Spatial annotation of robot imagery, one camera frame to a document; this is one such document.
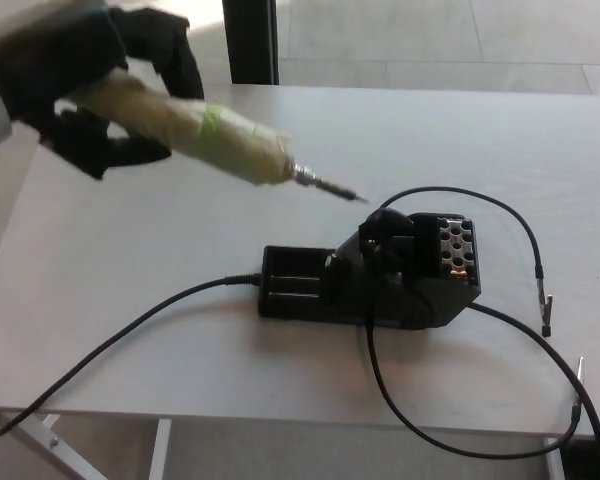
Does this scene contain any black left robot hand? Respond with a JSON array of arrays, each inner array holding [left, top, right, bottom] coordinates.
[[0, 6, 206, 182]]

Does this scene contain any soldering iron with tape-wrapped handle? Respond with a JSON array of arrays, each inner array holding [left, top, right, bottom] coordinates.
[[72, 69, 371, 206]]

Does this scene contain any black soldering station base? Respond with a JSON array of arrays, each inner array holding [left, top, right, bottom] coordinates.
[[257, 209, 483, 331]]

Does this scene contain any black vertical pillar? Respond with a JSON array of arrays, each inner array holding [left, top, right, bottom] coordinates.
[[222, 0, 280, 86]]

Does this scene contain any white slanted table brace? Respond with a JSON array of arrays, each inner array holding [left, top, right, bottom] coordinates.
[[0, 408, 106, 480]]

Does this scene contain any white metal table leg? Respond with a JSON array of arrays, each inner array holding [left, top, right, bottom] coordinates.
[[147, 418, 173, 480], [543, 437, 565, 480]]

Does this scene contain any black soldering iron cable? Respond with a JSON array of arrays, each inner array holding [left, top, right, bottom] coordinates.
[[0, 272, 264, 437]]

